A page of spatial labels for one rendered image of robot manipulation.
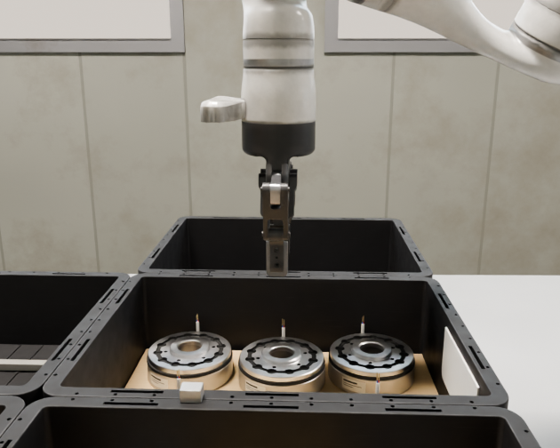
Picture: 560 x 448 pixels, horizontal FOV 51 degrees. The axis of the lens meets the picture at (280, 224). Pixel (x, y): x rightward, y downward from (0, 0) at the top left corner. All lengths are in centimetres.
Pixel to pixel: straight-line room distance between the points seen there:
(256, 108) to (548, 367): 74
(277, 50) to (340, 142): 179
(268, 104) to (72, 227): 205
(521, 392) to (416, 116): 153
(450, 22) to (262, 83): 20
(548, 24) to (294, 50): 26
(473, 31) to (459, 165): 182
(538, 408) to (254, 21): 70
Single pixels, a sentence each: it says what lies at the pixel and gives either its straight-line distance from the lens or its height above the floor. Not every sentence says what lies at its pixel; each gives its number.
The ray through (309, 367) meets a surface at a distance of 69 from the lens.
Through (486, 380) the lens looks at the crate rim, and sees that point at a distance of 56.
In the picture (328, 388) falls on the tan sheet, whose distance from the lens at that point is 72.
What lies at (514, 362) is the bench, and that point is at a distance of 111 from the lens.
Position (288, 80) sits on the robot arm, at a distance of 56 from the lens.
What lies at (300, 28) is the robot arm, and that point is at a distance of 57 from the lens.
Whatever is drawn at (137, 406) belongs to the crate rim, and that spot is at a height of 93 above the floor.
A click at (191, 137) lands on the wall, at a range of 236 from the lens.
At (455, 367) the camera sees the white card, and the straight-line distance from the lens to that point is 64.
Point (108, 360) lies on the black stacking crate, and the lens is 68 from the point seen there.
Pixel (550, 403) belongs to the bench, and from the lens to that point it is 102.
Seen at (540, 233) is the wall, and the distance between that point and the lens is 263.
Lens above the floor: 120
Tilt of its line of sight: 15 degrees down
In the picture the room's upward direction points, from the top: straight up
